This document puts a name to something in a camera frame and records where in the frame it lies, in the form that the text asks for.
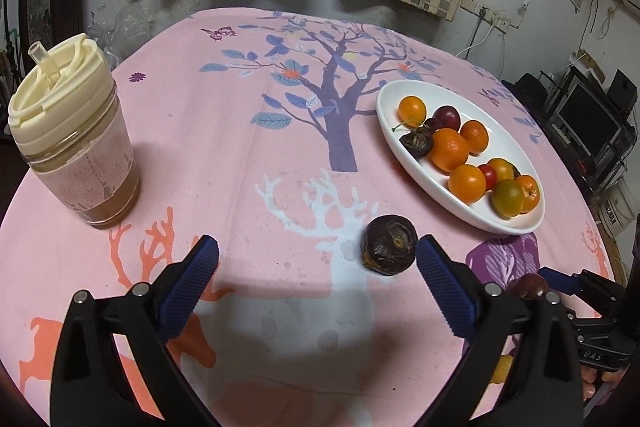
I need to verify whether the bumpy tangerine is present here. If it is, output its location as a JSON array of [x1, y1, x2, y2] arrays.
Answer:
[[460, 120, 490, 155], [515, 174, 543, 214]]

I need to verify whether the purple plum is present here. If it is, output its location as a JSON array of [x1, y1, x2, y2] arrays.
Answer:
[[432, 105, 462, 130], [515, 273, 548, 299]]

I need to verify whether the small yellow fruit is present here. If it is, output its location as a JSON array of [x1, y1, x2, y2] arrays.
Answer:
[[489, 354, 515, 383]]

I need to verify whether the computer monitor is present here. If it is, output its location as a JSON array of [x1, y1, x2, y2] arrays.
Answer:
[[555, 82, 623, 152]]

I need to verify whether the clear plastic bag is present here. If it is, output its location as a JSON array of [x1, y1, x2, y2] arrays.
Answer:
[[87, 2, 166, 68]]

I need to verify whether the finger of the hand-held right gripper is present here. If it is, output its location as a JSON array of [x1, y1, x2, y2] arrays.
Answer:
[[539, 267, 616, 305]]

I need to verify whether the person's right hand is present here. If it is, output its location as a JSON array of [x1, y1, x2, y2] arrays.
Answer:
[[581, 369, 608, 403]]

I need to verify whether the cream lid tumbler cup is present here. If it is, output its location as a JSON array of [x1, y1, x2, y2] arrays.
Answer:
[[7, 33, 141, 229]]

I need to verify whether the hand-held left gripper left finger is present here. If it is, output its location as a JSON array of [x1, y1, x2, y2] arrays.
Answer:
[[49, 234, 221, 427]]

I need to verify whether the yellow-green orange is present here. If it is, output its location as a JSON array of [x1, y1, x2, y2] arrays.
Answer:
[[491, 179, 526, 219]]

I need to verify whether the small orange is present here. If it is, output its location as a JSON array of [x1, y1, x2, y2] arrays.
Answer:
[[398, 95, 427, 124], [487, 158, 515, 182]]

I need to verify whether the large orange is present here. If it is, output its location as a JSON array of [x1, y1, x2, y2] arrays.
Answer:
[[430, 128, 471, 172]]

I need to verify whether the white bucket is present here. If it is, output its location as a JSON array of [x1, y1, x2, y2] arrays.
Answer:
[[597, 182, 638, 238]]

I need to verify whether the black computer desk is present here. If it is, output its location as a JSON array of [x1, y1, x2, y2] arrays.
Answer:
[[500, 74, 640, 192]]

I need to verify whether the pink deer print tablecloth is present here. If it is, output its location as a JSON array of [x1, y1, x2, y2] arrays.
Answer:
[[0, 7, 618, 427]]

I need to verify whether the white oval plate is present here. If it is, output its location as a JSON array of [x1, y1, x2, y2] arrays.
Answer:
[[376, 80, 546, 236]]

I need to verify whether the white power strip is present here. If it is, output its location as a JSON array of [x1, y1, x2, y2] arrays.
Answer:
[[482, 9, 521, 30]]

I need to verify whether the large dark wrinkled fruit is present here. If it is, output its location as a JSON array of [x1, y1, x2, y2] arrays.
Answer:
[[400, 127, 435, 159]]

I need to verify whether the smooth yellow-orange orange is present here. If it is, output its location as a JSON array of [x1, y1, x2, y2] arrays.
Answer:
[[448, 164, 487, 202]]

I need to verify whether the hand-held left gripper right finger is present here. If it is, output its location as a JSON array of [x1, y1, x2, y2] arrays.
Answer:
[[415, 234, 586, 427]]

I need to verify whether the black speaker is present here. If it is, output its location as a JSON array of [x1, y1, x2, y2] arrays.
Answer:
[[607, 69, 638, 110]]

